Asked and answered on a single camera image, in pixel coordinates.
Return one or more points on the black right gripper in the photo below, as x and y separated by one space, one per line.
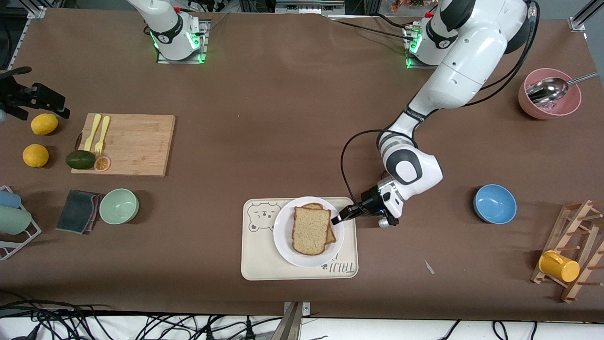
13 95

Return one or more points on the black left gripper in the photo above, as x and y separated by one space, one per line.
369 197

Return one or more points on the plain bread slice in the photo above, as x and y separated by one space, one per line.
311 231

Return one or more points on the round white plate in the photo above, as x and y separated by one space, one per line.
283 236

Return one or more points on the yellow lemon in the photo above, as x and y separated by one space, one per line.
44 125
35 156

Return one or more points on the yellow plastic knife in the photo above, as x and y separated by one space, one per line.
94 130

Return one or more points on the yellow plastic fork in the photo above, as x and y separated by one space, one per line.
104 127

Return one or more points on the orange slice toy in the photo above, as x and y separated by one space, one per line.
102 164

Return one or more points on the bamboo cutting board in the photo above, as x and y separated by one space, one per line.
137 146

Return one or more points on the small grey tape scrap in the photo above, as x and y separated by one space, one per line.
429 267

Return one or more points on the cream bear print tray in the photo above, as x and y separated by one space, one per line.
257 257

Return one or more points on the blue cup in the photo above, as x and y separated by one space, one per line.
9 199

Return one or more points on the pink cloth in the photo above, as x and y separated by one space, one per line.
97 203

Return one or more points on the dark grey cloth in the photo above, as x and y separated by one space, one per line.
75 211

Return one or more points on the mint green bowl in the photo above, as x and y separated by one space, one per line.
118 206

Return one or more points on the pale green cup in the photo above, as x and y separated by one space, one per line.
14 220

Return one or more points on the blue bowl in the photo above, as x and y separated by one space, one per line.
495 204

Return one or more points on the grey box behind table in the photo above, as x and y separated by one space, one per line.
306 5

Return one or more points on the yellow mug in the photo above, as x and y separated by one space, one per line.
561 268

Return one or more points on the wooden peg rack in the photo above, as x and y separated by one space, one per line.
568 293

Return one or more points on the metal scoop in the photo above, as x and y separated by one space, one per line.
547 89

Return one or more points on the pink bowl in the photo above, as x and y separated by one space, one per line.
566 107

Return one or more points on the aluminium frame corner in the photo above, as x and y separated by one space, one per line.
578 21
37 12

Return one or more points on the metal clamp bracket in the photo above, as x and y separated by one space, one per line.
290 326

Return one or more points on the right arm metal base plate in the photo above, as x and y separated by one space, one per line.
181 61

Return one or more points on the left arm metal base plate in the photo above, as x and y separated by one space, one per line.
420 67

